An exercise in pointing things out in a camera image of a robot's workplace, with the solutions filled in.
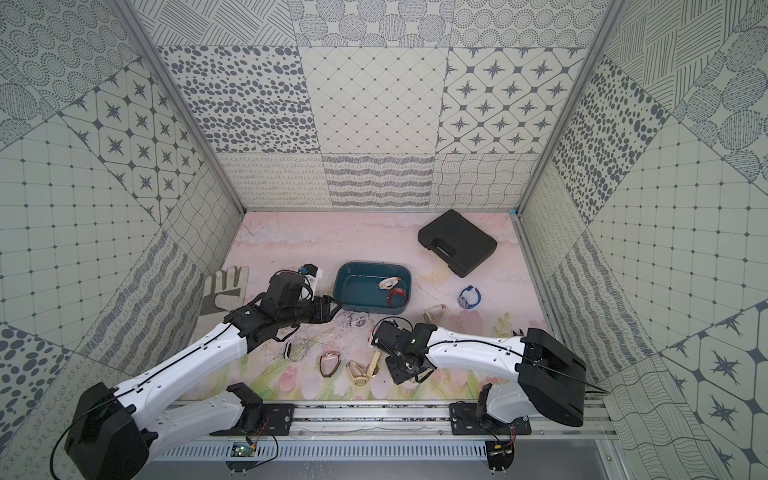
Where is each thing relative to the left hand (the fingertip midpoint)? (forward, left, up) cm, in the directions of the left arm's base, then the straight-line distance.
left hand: (342, 307), depth 78 cm
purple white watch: (+3, -2, -12) cm, 12 cm away
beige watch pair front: (-12, -5, -15) cm, 20 cm away
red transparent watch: (+10, -14, -13) cm, 22 cm away
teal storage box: (+16, 0, -16) cm, 22 cm away
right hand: (-12, -17, -13) cm, 24 cm away
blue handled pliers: (0, -50, -15) cm, 52 cm away
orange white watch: (+16, -11, -13) cm, 23 cm away
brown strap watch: (-10, +5, -15) cm, 19 cm away
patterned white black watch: (-6, +15, -15) cm, 22 cm away
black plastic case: (+31, -37, -10) cm, 49 cm away
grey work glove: (+9, +42, -14) cm, 45 cm away
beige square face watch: (+6, -26, -14) cm, 30 cm away
